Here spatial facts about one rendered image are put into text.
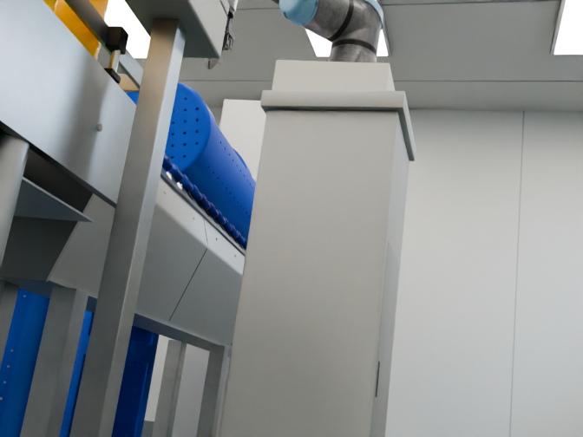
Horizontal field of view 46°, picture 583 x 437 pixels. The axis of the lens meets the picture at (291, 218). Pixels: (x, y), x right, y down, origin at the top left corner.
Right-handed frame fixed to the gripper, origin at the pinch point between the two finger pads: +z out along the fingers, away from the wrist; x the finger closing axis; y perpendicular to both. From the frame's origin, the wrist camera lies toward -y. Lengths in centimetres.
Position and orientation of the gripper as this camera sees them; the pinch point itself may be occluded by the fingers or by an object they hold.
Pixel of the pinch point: (209, 64)
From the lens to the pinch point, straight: 221.5
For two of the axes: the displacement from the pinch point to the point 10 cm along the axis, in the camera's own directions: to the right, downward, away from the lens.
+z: -1.7, 9.6, -2.1
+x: -9.6, -1.1, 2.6
